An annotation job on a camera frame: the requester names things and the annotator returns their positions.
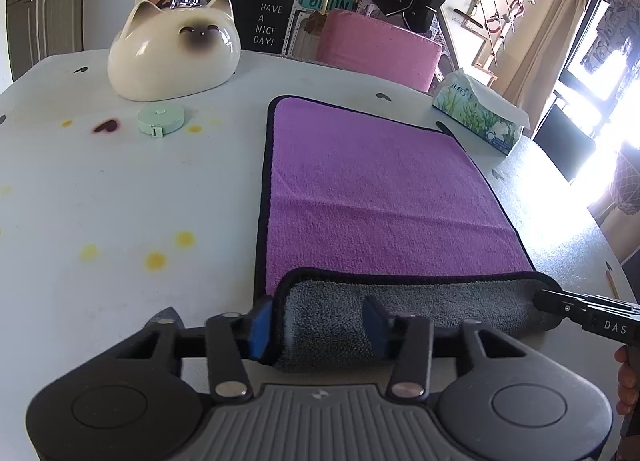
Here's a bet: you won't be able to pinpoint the purple grey microfibre towel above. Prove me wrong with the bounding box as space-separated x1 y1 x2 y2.
254 96 560 372

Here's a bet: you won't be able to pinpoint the person's right hand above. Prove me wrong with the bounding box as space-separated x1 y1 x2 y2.
614 346 639 417

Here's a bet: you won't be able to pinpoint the wooden pencil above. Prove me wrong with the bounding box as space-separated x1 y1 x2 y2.
605 261 620 299

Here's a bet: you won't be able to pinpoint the black chair by window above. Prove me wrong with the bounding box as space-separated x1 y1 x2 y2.
534 104 596 181

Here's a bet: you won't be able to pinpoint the green floral tissue box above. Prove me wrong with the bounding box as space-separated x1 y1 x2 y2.
432 70 529 155

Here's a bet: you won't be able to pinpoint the beige curtain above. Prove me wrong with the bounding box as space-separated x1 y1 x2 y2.
495 0 590 126

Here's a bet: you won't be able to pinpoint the mint green tape measure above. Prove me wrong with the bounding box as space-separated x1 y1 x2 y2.
137 103 186 138

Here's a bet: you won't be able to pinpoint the hanging patterned garment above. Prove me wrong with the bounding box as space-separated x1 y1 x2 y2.
580 0 639 95

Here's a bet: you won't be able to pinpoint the ceramic cat head ornament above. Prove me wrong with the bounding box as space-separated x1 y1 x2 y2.
107 0 241 102

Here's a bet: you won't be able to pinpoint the pink upholstered chair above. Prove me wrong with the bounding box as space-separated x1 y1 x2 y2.
316 9 442 92

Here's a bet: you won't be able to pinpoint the black have a nice day sign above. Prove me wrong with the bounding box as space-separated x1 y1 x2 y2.
231 0 294 54

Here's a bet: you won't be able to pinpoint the teal potion sign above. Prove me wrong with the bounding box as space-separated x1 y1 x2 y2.
297 0 358 12

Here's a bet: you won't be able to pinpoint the white cabinet doors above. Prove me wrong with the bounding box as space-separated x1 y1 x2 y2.
6 0 84 80

